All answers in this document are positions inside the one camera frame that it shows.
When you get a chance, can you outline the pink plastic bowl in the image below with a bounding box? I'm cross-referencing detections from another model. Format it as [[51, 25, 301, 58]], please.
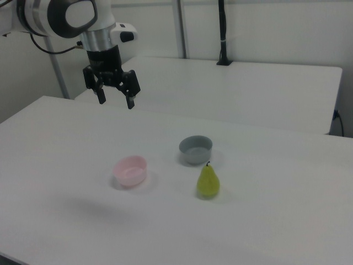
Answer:
[[112, 155, 148, 189]]

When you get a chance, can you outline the aluminium frame post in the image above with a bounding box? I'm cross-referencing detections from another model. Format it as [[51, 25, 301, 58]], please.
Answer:
[[175, 0, 191, 59]]

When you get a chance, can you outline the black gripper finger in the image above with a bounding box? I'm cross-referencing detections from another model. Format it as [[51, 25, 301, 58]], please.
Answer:
[[83, 65, 107, 105], [116, 70, 142, 110]]

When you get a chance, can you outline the black pole with clamp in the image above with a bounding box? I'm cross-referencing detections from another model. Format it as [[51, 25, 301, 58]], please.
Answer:
[[216, 0, 234, 66]]

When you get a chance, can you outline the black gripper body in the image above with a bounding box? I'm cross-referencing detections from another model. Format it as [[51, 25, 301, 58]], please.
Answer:
[[86, 45, 123, 87]]

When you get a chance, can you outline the grey plastic bowl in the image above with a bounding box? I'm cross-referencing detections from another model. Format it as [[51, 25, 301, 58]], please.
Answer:
[[178, 135, 213, 166]]

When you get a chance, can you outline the green pear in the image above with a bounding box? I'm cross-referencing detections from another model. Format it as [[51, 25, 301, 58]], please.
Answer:
[[196, 161, 221, 198]]

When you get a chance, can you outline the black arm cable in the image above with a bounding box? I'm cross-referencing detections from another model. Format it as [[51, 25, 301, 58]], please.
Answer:
[[29, 33, 84, 55]]

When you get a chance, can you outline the black cable at table side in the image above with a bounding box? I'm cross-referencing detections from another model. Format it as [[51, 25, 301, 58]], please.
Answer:
[[333, 109, 345, 136]]

